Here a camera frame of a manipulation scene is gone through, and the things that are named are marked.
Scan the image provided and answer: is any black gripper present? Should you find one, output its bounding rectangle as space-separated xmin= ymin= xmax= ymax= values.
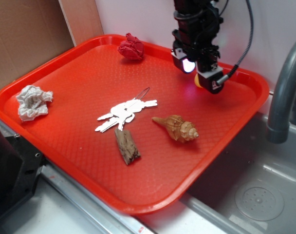
xmin=171 ymin=0 xmax=224 ymax=94

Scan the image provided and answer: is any yellow rubber duck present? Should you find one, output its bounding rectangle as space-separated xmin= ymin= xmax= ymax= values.
xmin=194 ymin=74 xmax=202 ymax=88

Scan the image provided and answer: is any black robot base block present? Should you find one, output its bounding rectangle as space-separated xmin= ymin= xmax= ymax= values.
xmin=0 ymin=130 xmax=44 ymax=220

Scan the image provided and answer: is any crumpled red paper ball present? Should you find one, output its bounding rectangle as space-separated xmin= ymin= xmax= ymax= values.
xmin=117 ymin=33 xmax=144 ymax=60

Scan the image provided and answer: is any brown conch seashell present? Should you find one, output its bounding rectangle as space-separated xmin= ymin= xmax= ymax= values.
xmin=152 ymin=115 xmax=199 ymax=143

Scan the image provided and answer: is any silver key bunch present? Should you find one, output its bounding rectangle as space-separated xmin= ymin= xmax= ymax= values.
xmin=95 ymin=87 xmax=158 ymax=133

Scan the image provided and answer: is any red plastic tray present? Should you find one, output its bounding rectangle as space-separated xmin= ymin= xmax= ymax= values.
xmin=0 ymin=35 xmax=269 ymax=215

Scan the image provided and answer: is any grey faucet spout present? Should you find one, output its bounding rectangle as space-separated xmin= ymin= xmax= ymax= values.
xmin=266 ymin=42 xmax=296 ymax=144

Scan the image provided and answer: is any small driftwood piece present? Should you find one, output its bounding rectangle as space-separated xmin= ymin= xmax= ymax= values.
xmin=114 ymin=129 xmax=141 ymax=165

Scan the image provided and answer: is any light wooden board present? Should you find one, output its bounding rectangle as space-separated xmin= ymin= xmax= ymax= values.
xmin=58 ymin=0 xmax=104 ymax=46

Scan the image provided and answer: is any grey plastic sink basin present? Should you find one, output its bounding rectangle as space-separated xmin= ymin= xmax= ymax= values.
xmin=182 ymin=114 xmax=296 ymax=234

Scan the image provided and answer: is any crumpled white paper ball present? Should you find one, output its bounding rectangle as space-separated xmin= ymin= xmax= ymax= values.
xmin=16 ymin=85 xmax=53 ymax=121

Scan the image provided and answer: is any brown cardboard panel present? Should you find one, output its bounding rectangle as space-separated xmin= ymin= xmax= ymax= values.
xmin=0 ymin=0 xmax=74 ymax=89

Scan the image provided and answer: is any grey braided cable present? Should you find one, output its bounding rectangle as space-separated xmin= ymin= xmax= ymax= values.
xmin=215 ymin=0 xmax=254 ymax=86

